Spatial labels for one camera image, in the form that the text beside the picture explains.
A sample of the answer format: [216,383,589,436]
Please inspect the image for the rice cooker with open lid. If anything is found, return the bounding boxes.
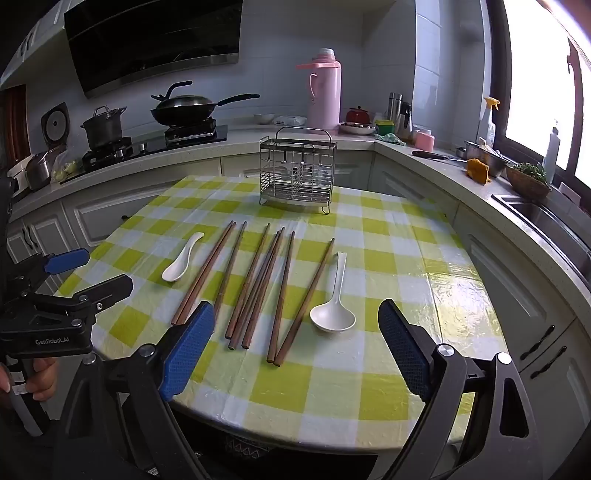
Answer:
[7,102,70,192]

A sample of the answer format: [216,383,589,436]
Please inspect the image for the small white ceramic spoon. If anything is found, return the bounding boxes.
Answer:
[161,232,205,282]

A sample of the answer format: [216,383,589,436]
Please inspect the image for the steel mixing bowl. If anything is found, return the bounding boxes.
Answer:
[464,140,513,178]

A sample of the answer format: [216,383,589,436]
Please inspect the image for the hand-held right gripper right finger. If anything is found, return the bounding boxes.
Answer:
[378,299,543,480]

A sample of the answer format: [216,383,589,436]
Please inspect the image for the yellow checkered tablecloth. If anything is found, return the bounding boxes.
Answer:
[54,175,509,455]

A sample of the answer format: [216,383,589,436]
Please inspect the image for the white detergent bottle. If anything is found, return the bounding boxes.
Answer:
[542,119,561,185]

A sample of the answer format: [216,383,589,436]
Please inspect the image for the black-handled kitchen knife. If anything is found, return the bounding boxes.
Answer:
[412,150,467,163]

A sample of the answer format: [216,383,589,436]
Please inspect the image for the black glass gas cooktop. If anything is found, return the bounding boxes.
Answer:
[59,117,229,185]

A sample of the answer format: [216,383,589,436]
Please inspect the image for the wicker basket of greens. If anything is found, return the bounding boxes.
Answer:
[505,161,552,200]

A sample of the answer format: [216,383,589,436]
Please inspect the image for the steel kitchen sink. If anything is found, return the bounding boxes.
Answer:
[492,193,591,287]

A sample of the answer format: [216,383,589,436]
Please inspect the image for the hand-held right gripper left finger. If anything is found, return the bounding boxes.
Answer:
[53,301,216,480]

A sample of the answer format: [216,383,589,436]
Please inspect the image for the patterned plate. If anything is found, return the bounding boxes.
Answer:
[339,121,377,136]

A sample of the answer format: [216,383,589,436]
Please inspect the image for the set of wooden chopsticks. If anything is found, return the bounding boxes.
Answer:
[171,220,336,368]

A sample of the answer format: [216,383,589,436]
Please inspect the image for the white long-handled ladle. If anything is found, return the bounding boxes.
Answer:
[309,251,357,333]

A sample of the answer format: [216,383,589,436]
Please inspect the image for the black wok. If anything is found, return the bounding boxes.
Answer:
[151,93,260,126]

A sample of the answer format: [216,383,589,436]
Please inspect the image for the steel stockpot with lid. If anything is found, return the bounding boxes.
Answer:
[81,105,127,149]

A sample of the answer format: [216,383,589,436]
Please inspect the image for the pink thermos jug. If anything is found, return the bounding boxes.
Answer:
[296,47,343,136]

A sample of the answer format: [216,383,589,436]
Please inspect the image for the orange cloth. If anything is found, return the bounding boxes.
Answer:
[466,158,491,186]

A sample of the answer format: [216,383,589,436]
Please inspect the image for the brown wooden door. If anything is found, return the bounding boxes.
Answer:
[0,85,27,162]

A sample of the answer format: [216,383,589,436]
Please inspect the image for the metal wire utensil rack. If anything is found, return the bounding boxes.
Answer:
[259,126,338,216]

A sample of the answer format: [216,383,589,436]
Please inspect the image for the black range hood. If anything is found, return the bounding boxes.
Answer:
[64,0,245,99]

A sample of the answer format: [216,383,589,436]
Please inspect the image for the spray bottle yellow trigger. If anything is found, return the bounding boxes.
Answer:
[478,97,502,148]

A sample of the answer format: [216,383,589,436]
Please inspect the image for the bag of yellow food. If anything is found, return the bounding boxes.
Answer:
[52,157,86,184]

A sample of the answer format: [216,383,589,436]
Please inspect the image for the person's left hand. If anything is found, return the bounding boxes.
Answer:
[0,356,60,401]

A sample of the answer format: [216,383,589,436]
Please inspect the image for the dark-framed window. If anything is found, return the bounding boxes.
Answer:
[485,0,591,199]

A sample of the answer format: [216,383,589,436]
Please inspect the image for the white base cabinets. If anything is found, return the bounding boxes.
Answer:
[0,148,591,480]

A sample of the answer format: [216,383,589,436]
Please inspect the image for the steel wok lid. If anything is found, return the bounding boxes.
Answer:
[151,81,215,109]

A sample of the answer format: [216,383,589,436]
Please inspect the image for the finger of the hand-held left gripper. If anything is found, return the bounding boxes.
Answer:
[0,273,134,330]
[7,248,90,301]

